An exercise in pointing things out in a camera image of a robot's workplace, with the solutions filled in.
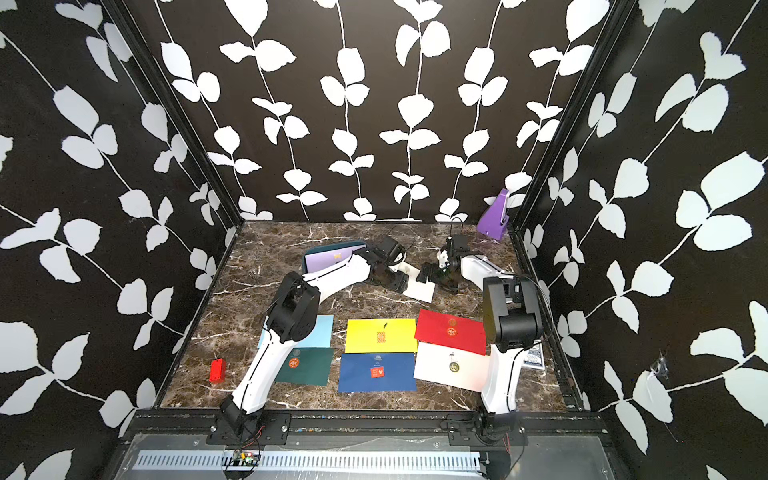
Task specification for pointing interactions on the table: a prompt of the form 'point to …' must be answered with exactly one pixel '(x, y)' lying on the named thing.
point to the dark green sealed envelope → (307, 366)
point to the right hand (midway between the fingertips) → (425, 276)
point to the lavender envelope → (320, 260)
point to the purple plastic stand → (495, 220)
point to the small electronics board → (243, 458)
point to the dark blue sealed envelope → (377, 372)
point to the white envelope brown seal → (423, 292)
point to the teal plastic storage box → (328, 248)
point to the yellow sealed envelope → (381, 336)
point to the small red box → (217, 373)
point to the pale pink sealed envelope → (451, 367)
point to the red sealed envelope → (451, 330)
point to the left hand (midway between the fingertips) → (402, 280)
